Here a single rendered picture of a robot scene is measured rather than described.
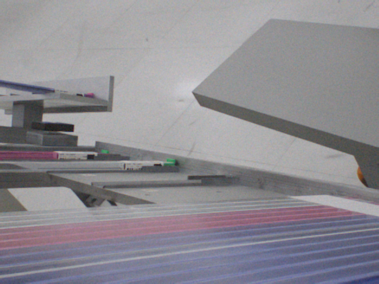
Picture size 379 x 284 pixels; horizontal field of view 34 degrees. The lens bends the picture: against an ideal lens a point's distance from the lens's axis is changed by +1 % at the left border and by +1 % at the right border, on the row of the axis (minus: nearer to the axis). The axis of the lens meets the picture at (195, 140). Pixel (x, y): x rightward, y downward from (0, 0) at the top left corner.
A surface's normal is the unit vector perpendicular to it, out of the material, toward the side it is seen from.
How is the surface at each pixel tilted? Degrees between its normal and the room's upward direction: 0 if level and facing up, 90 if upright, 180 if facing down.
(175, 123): 0
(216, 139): 0
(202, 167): 44
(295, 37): 0
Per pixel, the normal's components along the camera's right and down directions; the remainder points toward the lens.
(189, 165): -0.73, -0.03
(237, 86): -0.47, -0.71
